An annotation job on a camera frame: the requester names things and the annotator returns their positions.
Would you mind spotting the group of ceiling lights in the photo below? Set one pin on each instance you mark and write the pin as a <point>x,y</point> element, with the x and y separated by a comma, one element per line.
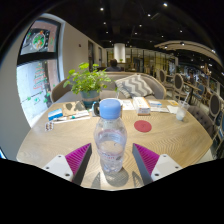
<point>165,4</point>

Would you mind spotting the clear plastic cup with straw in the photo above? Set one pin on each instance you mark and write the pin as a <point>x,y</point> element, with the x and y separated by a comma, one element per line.
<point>181,113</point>

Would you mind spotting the flat round red coaster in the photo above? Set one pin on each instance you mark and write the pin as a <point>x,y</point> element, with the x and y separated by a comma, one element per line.
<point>143,126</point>

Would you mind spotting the small white and blue pack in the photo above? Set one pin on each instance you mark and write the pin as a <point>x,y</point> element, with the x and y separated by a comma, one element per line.
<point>155,103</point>

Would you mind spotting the window with painted decals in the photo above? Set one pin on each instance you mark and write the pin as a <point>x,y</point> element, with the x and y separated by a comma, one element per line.
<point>36,83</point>

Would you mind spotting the white round pillar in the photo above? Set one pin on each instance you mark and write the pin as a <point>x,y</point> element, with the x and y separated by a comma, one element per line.
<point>119,52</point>

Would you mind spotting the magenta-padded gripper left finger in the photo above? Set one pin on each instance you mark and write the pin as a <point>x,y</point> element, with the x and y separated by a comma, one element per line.
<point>60,165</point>

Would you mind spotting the green potted plant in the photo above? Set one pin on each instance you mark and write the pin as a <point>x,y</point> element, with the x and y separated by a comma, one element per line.
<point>86,80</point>

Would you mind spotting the small blue and white box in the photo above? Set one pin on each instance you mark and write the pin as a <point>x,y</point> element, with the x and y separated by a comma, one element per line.
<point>55,114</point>

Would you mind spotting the clear blue-capped water bottle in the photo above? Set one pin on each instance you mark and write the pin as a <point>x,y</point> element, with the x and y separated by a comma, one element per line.
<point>110,140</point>

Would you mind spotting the pill blister pack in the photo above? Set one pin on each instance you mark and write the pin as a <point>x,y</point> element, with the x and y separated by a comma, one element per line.
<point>49,126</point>

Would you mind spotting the white paper sheets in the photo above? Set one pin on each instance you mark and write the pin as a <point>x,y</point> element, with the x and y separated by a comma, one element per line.
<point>160,109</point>

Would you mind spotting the person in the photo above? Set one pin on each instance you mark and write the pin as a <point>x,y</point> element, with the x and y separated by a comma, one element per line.
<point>113,66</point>

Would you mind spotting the small yellow card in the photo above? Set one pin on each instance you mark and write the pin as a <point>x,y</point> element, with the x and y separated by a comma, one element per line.
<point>172,102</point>

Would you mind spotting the grey chevron cushion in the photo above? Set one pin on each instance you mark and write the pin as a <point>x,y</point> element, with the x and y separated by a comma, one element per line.
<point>135,86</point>

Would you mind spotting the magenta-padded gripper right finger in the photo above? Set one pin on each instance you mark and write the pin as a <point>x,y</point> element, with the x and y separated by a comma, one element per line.
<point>163,165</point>

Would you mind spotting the white and green pen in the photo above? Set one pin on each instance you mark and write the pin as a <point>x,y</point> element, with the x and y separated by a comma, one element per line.
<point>71,117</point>

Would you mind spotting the white and orange box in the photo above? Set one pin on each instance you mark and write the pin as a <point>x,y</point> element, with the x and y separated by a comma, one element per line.
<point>141,106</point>

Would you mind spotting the grey tufted armchair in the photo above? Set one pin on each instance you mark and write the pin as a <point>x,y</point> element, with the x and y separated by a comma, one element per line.
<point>200,116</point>

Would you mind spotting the group of dining chairs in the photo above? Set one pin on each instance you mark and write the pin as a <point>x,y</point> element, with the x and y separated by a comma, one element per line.
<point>178,83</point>

